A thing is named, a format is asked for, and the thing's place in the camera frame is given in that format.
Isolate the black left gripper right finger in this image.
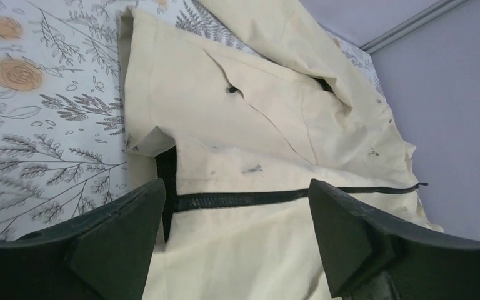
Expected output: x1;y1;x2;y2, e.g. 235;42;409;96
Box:
308;179;480;299

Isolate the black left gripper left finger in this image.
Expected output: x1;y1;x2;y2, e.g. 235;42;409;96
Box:
0;179;166;299

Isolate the beige zip jacket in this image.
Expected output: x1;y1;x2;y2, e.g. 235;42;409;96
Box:
119;1;440;299

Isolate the floral patterned table mat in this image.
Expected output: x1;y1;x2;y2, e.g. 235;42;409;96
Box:
0;0;386;245

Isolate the aluminium frame right post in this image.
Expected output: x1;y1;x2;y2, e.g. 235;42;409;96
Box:
360;0;467;55

